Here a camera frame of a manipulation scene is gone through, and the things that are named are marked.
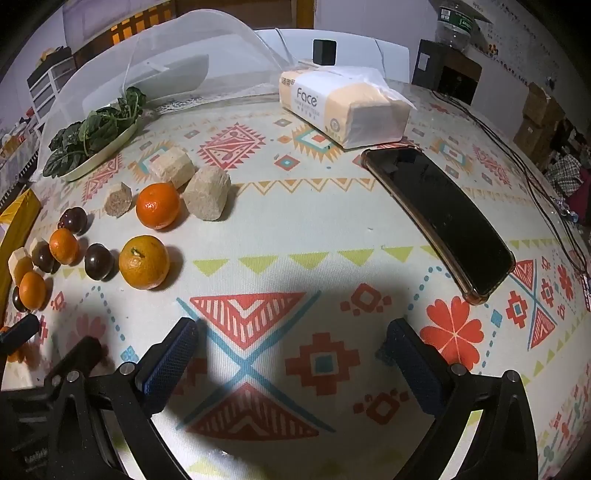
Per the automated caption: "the black box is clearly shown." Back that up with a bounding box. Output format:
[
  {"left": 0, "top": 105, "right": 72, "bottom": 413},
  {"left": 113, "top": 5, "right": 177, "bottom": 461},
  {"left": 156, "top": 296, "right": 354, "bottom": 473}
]
[{"left": 412, "top": 39, "right": 483, "bottom": 106}]

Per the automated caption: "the large orange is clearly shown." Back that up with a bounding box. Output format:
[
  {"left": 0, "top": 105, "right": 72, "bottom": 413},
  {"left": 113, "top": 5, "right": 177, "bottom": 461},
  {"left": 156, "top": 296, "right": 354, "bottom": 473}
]
[
  {"left": 135, "top": 182, "right": 182, "bottom": 230},
  {"left": 118, "top": 234, "right": 171, "bottom": 291}
]

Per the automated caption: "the small orange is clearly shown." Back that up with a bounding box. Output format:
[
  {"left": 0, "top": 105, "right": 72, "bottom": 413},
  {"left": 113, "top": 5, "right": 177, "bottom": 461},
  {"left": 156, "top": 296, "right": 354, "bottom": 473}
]
[
  {"left": 18, "top": 271, "right": 48, "bottom": 311},
  {"left": 0, "top": 325, "right": 26, "bottom": 363},
  {"left": 48, "top": 228, "right": 81, "bottom": 266}
]

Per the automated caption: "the white mesh food cover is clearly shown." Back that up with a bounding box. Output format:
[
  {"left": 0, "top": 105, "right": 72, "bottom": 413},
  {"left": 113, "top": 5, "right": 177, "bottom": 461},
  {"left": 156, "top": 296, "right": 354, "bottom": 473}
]
[{"left": 32, "top": 9, "right": 296, "bottom": 181}]

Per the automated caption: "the orange tissue pack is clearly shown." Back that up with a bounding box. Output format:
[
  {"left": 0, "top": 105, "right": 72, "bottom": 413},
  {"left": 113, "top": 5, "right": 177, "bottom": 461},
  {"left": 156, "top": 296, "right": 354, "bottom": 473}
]
[{"left": 278, "top": 65, "right": 416, "bottom": 151}]

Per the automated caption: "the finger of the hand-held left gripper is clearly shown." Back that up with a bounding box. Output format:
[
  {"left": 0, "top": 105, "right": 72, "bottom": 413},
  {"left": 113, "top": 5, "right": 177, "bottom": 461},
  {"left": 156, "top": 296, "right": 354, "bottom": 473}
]
[
  {"left": 44, "top": 336, "right": 103, "bottom": 386},
  {"left": 0, "top": 314, "right": 40, "bottom": 356}
]

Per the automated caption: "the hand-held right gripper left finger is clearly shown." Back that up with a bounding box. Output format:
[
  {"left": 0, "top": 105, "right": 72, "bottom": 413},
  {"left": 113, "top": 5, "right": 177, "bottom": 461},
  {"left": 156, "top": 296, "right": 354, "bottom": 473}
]
[{"left": 28, "top": 316, "right": 200, "bottom": 480}]

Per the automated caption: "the black smartphone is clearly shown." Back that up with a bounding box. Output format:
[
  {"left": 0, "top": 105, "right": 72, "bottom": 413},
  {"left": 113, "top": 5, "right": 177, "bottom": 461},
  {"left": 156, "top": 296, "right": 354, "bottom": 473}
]
[{"left": 361, "top": 145, "right": 516, "bottom": 305}]

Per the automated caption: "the clear plastic bottle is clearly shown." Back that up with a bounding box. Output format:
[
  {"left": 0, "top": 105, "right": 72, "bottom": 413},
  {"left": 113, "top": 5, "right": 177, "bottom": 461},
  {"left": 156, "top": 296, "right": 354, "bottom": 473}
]
[{"left": 436, "top": 4, "right": 476, "bottom": 51}]

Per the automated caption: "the checked cloth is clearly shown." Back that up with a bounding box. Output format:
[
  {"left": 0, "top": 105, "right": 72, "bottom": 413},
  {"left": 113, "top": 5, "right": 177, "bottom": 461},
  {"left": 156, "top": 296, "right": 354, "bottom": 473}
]
[{"left": 545, "top": 152, "right": 591, "bottom": 213}]

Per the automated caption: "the beige sugarcane chunk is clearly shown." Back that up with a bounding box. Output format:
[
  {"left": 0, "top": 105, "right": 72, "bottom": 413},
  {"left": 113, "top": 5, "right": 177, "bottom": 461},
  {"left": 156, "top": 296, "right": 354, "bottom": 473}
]
[
  {"left": 182, "top": 165, "right": 230, "bottom": 221},
  {"left": 148, "top": 147, "right": 195, "bottom": 190},
  {"left": 8, "top": 248, "right": 34, "bottom": 284}
]

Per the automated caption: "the small brown sugarcane chunk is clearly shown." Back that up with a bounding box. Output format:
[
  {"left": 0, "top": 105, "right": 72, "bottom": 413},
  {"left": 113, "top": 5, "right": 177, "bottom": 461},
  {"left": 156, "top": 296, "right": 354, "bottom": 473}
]
[{"left": 104, "top": 181, "right": 134, "bottom": 217}]

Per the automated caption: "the black cable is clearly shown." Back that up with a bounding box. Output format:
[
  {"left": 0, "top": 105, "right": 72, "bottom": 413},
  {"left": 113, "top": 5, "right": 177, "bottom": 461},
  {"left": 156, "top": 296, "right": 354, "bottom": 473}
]
[{"left": 431, "top": 89, "right": 591, "bottom": 287}]

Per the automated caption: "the patterned tablecloth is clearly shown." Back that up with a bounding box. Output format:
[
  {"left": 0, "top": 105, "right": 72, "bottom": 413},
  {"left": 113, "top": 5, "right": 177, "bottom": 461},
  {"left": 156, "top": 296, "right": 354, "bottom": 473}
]
[{"left": 0, "top": 80, "right": 591, "bottom": 480}]

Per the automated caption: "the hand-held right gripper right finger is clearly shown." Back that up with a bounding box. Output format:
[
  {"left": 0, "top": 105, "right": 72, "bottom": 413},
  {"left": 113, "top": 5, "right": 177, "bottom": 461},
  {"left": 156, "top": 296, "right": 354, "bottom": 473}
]
[{"left": 385, "top": 318, "right": 539, "bottom": 480}]

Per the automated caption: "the pale round plate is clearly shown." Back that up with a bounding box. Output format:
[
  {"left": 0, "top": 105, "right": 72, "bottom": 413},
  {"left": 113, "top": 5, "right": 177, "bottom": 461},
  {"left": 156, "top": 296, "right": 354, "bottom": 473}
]
[{"left": 60, "top": 117, "right": 139, "bottom": 182}]

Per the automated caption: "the yellow cardboard box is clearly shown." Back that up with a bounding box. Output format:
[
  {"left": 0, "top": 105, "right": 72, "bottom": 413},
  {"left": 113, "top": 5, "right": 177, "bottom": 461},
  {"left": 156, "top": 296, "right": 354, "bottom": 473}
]
[{"left": 0, "top": 188, "right": 43, "bottom": 301}]

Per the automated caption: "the plate of green leaves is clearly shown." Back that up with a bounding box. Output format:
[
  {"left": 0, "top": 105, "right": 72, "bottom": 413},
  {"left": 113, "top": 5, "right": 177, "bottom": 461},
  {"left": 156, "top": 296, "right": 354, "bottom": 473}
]
[{"left": 42, "top": 87, "right": 147, "bottom": 178}]

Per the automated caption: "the white drawer unit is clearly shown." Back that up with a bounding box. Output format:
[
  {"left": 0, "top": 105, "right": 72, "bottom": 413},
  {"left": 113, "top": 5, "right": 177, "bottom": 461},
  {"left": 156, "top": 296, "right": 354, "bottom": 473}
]
[{"left": 27, "top": 48, "right": 77, "bottom": 121}]

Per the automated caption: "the small black cube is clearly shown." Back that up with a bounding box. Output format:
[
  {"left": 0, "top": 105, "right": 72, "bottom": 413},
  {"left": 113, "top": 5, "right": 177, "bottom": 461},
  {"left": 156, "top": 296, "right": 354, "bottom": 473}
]
[{"left": 312, "top": 39, "right": 338, "bottom": 66}]

